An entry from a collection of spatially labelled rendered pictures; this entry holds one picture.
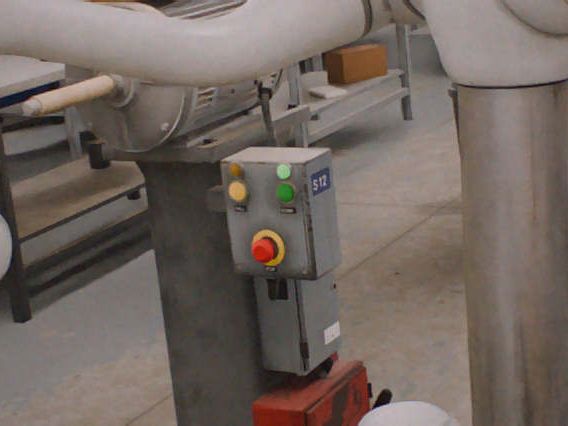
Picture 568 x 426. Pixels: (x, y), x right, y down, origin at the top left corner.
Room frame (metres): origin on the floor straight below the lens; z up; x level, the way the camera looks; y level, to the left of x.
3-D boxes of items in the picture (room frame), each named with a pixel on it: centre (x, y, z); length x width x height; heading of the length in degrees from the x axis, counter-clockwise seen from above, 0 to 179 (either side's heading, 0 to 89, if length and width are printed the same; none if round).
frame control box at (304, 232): (2.16, 0.00, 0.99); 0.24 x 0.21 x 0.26; 149
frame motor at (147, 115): (2.36, 0.16, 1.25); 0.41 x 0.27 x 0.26; 149
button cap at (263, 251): (2.04, 0.04, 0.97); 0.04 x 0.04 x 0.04; 59
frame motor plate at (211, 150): (2.42, 0.13, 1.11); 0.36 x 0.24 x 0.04; 149
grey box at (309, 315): (2.34, 0.00, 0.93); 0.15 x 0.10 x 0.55; 149
